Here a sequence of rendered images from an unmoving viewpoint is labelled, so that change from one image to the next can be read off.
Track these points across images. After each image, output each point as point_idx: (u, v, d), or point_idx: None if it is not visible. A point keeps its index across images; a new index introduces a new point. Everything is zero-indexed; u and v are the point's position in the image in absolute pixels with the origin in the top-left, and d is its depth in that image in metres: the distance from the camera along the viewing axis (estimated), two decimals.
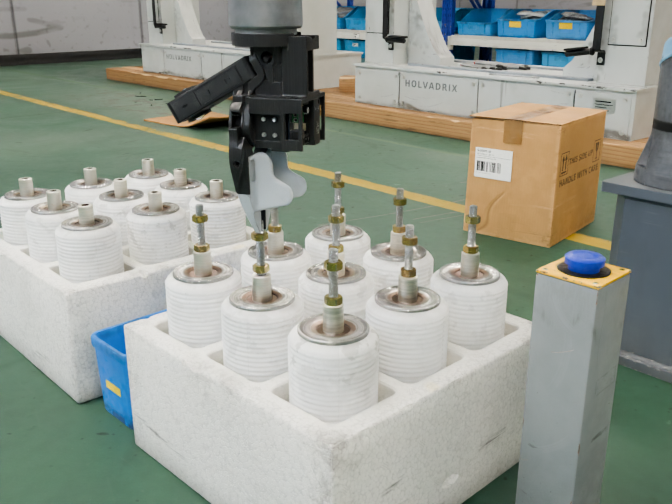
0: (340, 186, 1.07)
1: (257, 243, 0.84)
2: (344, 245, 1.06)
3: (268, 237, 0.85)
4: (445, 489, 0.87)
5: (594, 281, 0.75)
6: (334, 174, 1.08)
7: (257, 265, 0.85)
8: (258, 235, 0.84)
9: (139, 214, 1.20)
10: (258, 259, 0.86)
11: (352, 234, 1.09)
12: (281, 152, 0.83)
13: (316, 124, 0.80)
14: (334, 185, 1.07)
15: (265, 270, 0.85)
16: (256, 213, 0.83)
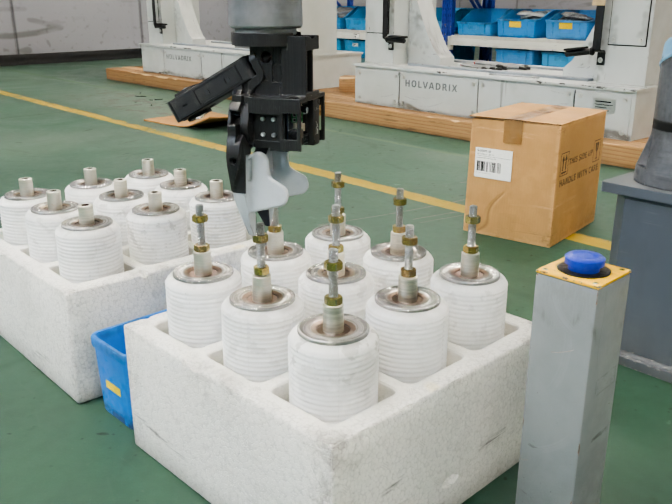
0: (340, 186, 1.07)
1: (259, 243, 0.85)
2: (344, 245, 1.06)
3: (254, 241, 0.84)
4: (445, 489, 0.87)
5: (594, 281, 0.75)
6: (334, 174, 1.08)
7: None
8: None
9: (139, 214, 1.20)
10: (264, 261, 0.85)
11: (352, 234, 1.09)
12: (282, 151, 0.83)
13: (315, 124, 0.80)
14: (334, 185, 1.07)
15: (253, 269, 0.86)
16: (251, 216, 0.82)
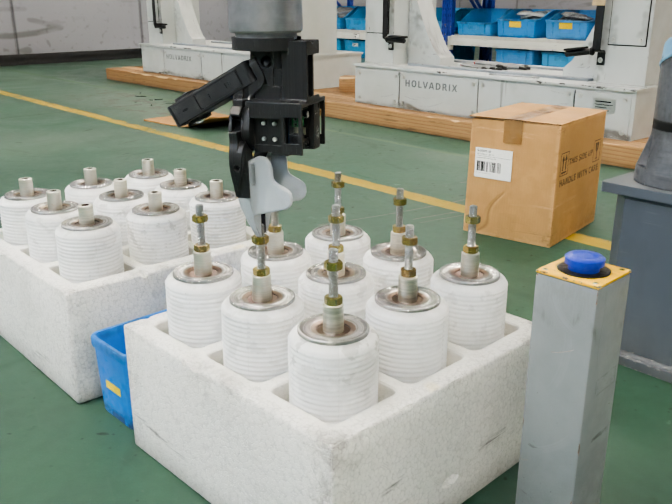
0: (340, 186, 1.07)
1: (264, 245, 0.85)
2: (344, 245, 1.06)
3: (255, 239, 0.85)
4: (445, 489, 0.87)
5: (594, 281, 0.75)
6: (334, 174, 1.08)
7: (265, 267, 0.86)
8: (266, 235, 0.85)
9: (139, 214, 1.20)
10: (260, 264, 0.85)
11: (352, 234, 1.09)
12: (281, 156, 0.83)
13: (316, 128, 0.80)
14: (334, 185, 1.07)
15: (264, 268, 0.87)
16: (256, 217, 0.83)
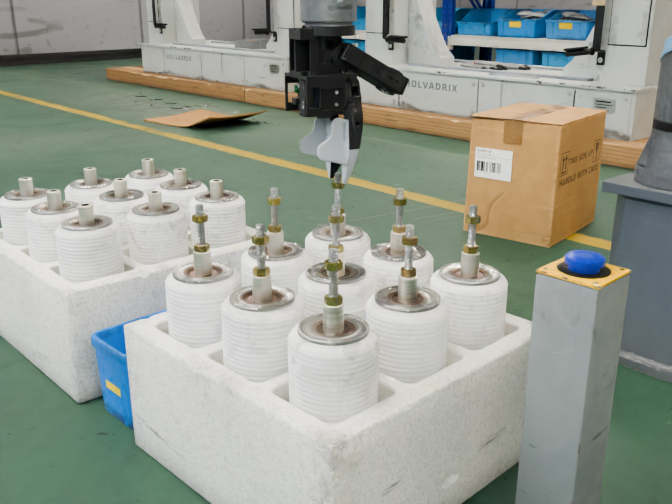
0: (341, 184, 1.09)
1: (264, 245, 0.85)
2: (344, 245, 1.06)
3: (255, 239, 0.85)
4: (445, 489, 0.87)
5: (594, 281, 0.75)
6: (339, 175, 1.07)
7: (266, 267, 0.86)
8: (267, 235, 0.85)
9: (139, 214, 1.20)
10: (260, 264, 0.85)
11: (352, 234, 1.09)
12: (333, 123, 1.02)
13: (301, 100, 1.00)
14: (344, 185, 1.08)
15: (264, 269, 0.87)
16: (334, 164, 1.09)
